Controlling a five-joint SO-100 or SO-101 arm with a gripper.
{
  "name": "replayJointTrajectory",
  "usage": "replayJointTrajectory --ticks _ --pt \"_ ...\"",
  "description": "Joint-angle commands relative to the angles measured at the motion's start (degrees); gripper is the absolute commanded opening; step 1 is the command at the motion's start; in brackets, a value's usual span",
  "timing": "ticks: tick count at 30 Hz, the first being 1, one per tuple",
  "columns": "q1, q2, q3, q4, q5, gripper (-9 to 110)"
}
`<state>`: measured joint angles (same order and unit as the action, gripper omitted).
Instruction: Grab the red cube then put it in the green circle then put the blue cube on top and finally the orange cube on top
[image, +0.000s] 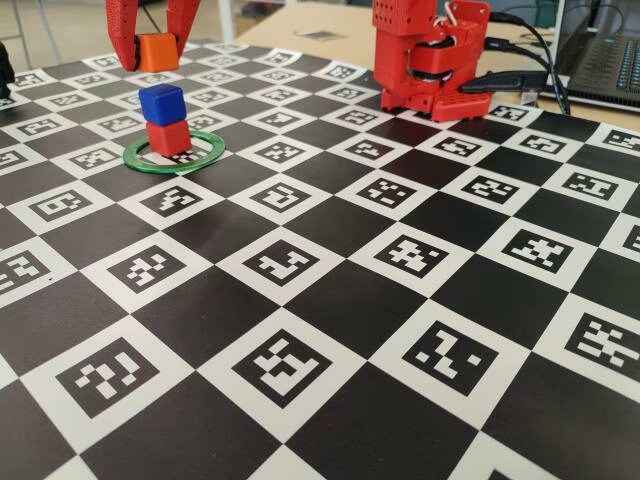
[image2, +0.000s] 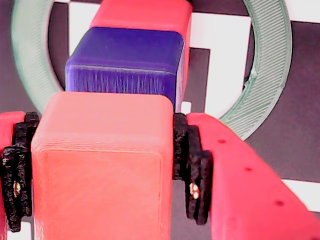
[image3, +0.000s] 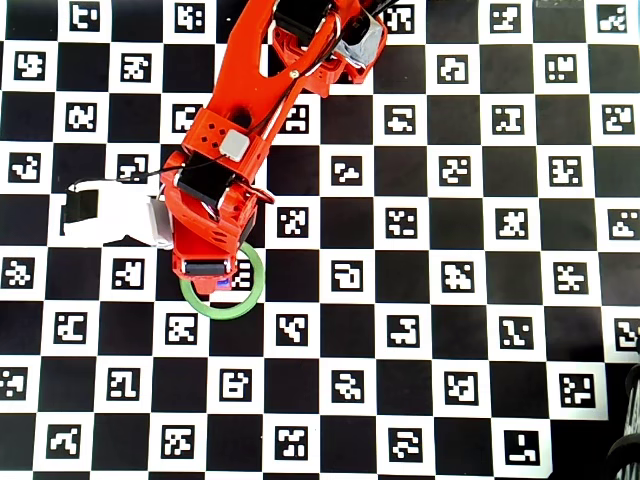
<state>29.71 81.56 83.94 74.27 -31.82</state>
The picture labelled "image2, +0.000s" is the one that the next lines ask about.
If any blue cube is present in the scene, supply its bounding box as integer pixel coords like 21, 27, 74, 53
64, 26, 186, 112

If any green flat ring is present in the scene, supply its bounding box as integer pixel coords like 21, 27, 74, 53
10, 0, 293, 141

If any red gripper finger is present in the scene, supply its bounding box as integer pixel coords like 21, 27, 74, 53
0, 111, 41, 240
172, 112, 320, 240

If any black white marker board mat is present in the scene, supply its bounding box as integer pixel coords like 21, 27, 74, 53
0, 0, 320, 240

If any orange cube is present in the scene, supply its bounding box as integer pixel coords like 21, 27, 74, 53
30, 91, 175, 240

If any red cube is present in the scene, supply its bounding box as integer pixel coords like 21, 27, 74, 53
89, 0, 193, 113

